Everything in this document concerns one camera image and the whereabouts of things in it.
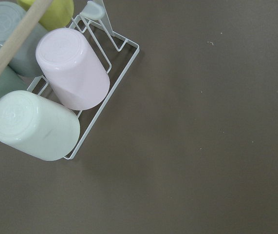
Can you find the pink plastic cup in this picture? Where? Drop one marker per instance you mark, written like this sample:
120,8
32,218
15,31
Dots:
72,69

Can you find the white plastic cup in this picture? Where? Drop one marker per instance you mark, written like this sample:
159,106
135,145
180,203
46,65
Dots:
37,126

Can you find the yellow plastic cup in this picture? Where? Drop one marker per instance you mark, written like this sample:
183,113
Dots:
51,14

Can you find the white wire cup rack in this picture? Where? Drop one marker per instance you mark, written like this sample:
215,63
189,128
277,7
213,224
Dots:
25,65

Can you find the wooden rack handle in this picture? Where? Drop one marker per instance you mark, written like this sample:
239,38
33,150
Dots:
12,45

